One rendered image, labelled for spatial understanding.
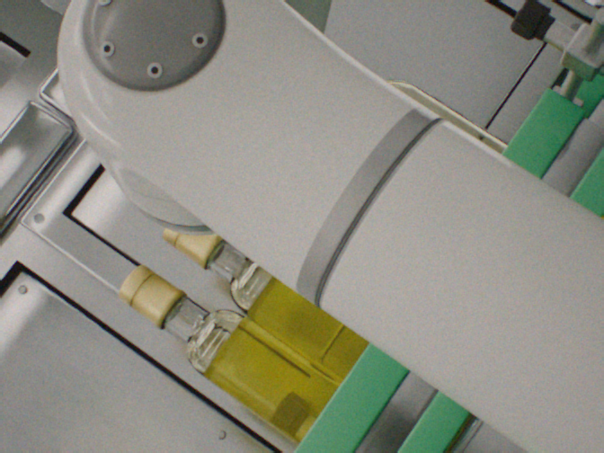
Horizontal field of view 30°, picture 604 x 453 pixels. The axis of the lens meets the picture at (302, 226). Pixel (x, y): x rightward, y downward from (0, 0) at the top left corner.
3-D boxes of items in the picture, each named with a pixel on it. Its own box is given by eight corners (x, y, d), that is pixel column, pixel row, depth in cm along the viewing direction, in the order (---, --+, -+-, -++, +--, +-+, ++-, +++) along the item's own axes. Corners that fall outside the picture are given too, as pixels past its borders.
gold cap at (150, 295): (182, 311, 92) (140, 281, 93) (191, 286, 90) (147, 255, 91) (156, 338, 90) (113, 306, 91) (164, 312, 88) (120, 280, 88)
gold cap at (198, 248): (233, 240, 93) (190, 210, 94) (227, 229, 89) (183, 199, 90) (207, 274, 92) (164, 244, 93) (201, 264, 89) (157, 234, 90)
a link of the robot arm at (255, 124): (311, 274, 41) (-19, 47, 44) (323, 340, 54) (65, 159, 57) (459, 72, 43) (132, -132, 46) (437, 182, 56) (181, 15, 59)
